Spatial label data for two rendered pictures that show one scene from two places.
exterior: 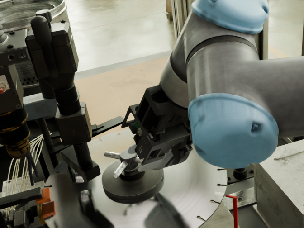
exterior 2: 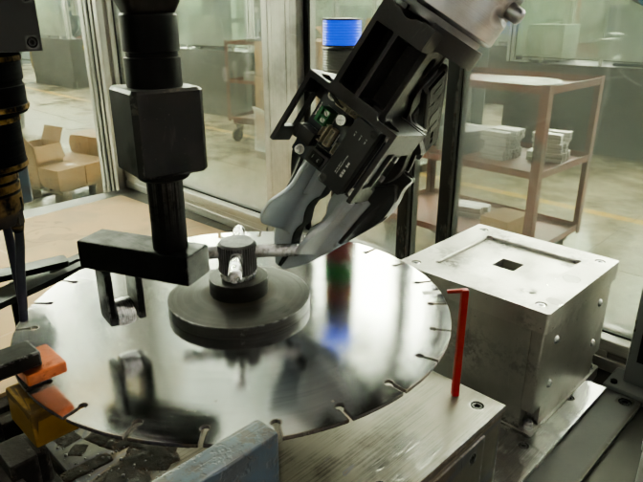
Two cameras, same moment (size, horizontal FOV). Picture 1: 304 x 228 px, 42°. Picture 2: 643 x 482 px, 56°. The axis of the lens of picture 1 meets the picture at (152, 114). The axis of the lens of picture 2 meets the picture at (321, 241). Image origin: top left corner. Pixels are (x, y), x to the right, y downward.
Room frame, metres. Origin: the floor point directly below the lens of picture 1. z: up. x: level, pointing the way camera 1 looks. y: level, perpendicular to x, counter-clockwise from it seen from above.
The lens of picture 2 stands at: (0.17, 0.25, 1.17)
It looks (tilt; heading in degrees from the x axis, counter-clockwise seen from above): 21 degrees down; 325
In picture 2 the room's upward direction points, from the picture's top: straight up
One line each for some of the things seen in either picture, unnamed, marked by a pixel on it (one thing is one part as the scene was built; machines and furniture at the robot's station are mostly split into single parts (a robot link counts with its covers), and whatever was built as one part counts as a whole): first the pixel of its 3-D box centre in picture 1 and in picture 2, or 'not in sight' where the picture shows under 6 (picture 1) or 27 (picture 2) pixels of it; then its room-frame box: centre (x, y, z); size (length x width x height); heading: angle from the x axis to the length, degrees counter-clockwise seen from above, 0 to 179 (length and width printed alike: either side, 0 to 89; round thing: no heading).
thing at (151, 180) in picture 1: (131, 172); (239, 289); (0.55, 0.05, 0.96); 0.11 x 0.11 x 0.03
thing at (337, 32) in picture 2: not in sight; (342, 32); (0.74, -0.19, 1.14); 0.05 x 0.04 x 0.03; 10
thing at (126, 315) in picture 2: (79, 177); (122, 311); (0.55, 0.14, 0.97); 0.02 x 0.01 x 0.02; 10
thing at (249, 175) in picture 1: (239, 172); not in sight; (0.74, -0.19, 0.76); 0.09 x 0.03 x 0.03; 100
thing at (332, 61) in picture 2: not in sight; (342, 61); (0.74, -0.19, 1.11); 0.05 x 0.04 x 0.03; 10
